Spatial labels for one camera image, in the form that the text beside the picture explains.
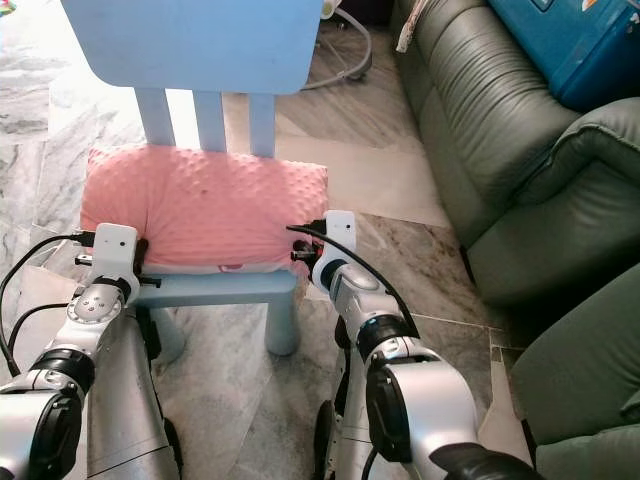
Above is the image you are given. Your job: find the pink dotted pillow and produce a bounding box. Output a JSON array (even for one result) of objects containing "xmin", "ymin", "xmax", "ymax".
[{"xmin": 78, "ymin": 147, "xmax": 331, "ymax": 276}]

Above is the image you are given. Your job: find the silver robot leg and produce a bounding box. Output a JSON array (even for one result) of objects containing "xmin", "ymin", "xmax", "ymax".
[
  {"xmin": 314, "ymin": 318, "xmax": 383, "ymax": 480},
  {"xmin": 87, "ymin": 305, "xmax": 183, "ymax": 480}
]

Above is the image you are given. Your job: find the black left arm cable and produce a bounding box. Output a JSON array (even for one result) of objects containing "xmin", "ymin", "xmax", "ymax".
[{"xmin": 0, "ymin": 231, "xmax": 98, "ymax": 378}]

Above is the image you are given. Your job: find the green leather armchair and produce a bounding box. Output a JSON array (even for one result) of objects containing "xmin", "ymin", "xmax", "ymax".
[{"xmin": 509, "ymin": 290, "xmax": 640, "ymax": 480}]

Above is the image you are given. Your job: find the silver robot left leg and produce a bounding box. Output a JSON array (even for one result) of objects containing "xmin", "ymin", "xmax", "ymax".
[{"xmin": 87, "ymin": 305, "xmax": 183, "ymax": 480}]

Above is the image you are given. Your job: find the green leather sofa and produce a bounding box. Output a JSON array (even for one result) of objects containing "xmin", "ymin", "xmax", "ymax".
[{"xmin": 389, "ymin": 0, "xmax": 640, "ymax": 307}]

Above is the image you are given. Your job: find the blue plastic box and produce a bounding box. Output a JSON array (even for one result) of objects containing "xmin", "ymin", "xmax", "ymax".
[{"xmin": 487, "ymin": 0, "xmax": 640, "ymax": 113}]

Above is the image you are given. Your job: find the white patterned cloth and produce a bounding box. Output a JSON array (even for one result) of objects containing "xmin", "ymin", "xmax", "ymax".
[{"xmin": 394, "ymin": 0, "xmax": 443, "ymax": 55}]

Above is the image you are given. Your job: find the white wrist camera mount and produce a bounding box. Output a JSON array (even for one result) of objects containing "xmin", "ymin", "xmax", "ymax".
[
  {"xmin": 309, "ymin": 210, "xmax": 357, "ymax": 291},
  {"xmin": 94, "ymin": 223, "xmax": 142, "ymax": 301}
]

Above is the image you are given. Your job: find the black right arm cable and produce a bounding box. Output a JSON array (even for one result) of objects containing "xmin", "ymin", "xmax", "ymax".
[{"xmin": 285, "ymin": 224, "xmax": 422, "ymax": 338}]

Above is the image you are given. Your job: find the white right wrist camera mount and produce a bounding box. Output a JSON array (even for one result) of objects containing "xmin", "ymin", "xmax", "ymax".
[{"xmin": 309, "ymin": 210, "xmax": 357, "ymax": 291}]

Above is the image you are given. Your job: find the grey round stand base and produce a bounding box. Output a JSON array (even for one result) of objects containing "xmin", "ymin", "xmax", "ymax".
[{"xmin": 298, "ymin": 8, "xmax": 374, "ymax": 92}]

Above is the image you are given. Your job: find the silver robot right leg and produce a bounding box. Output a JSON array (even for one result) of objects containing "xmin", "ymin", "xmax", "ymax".
[{"xmin": 314, "ymin": 318, "xmax": 383, "ymax": 480}]

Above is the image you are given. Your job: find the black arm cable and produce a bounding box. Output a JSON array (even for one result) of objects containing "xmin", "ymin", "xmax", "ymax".
[
  {"xmin": 0, "ymin": 231, "xmax": 98, "ymax": 378},
  {"xmin": 285, "ymin": 224, "xmax": 422, "ymax": 338}
]

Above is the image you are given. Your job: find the light blue child chair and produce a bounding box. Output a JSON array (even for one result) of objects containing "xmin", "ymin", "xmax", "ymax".
[{"xmin": 59, "ymin": 0, "xmax": 323, "ymax": 357}]

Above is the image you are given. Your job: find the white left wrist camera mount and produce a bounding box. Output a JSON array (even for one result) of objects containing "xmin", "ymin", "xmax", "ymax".
[{"xmin": 94, "ymin": 223, "xmax": 142, "ymax": 301}]

